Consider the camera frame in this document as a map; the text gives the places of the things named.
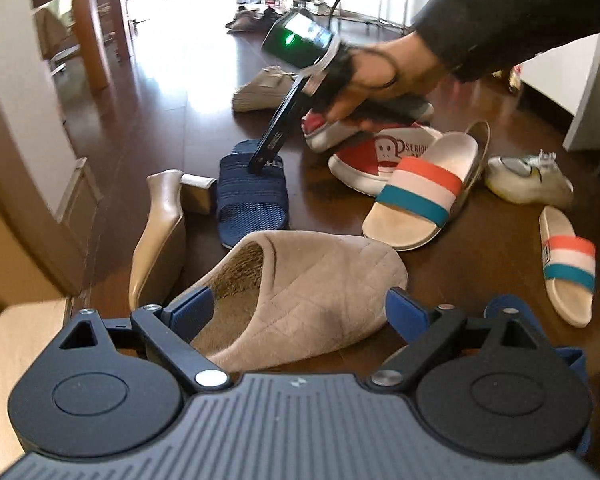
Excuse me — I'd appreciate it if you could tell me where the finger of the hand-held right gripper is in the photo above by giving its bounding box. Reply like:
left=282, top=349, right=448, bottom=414
left=247, top=72, right=313, bottom=176

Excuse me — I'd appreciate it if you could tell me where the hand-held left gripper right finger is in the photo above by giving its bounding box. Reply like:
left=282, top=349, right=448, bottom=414
left=369, top=287, right=546, bottom=393

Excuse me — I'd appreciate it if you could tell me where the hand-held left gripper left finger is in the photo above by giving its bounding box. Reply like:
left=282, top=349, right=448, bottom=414
left=60, top=285, right=231, bottom=395

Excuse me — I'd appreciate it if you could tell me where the beige quilted slipper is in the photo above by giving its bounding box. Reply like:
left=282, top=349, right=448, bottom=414
left=172, top=230, right=410, bottom=372
left=231, top=66, right=301, bottom=112

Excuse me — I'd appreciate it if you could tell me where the red grey fleece slipper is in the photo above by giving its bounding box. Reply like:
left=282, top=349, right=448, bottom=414
left=301, top=92, right=436, bottom=153
left=327, top=122, right=446, bottom=196

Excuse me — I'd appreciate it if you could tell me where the blue slide sandal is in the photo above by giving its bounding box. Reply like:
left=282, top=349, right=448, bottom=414
left=217, top=140, right=290, bottom=250
left=482, top=294, right=591, bottom=461

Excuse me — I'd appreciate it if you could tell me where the striped slide sandal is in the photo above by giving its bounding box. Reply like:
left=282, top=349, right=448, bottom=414
left=362, top=132, right=481, bottom=252
left=539, top=206, right=597, bottom=329

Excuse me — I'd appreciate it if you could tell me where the white silver shoe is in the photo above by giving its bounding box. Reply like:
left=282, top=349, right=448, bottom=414
left=484, top=150, right=575, bottom=206

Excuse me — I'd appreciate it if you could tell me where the distant pile of shoes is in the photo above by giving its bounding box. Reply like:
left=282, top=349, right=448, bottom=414
left=225, top=5, right=281, bottom=33

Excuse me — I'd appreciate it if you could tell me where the person's right hand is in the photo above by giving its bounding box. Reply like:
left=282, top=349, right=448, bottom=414
left=325, top=32, right=451, bottom=123

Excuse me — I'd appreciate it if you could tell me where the black metal rack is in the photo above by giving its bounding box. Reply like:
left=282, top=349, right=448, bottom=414
left=330, top=0, right=421, bottom=36

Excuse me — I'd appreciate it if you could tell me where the wooden table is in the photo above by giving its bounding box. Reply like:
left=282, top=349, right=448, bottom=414
left=30, top=0, right=113, bottom=92

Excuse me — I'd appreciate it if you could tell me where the chair with beige cloth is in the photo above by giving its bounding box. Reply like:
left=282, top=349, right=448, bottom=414
left=32, top=2, right=81, bottom=78

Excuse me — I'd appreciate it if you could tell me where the white shoe cabinet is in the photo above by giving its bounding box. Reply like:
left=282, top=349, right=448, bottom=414
left=565, top=27, right=600, bottom=153

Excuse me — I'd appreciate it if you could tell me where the wooden door frame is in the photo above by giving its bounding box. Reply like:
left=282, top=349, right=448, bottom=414
left=0, top=60, right=103, bottom=301

